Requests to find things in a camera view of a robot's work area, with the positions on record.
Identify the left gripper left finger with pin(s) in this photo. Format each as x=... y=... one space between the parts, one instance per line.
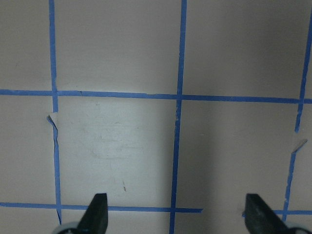
x=95 y=219

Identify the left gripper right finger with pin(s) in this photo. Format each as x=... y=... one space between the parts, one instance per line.
x=260 y=218

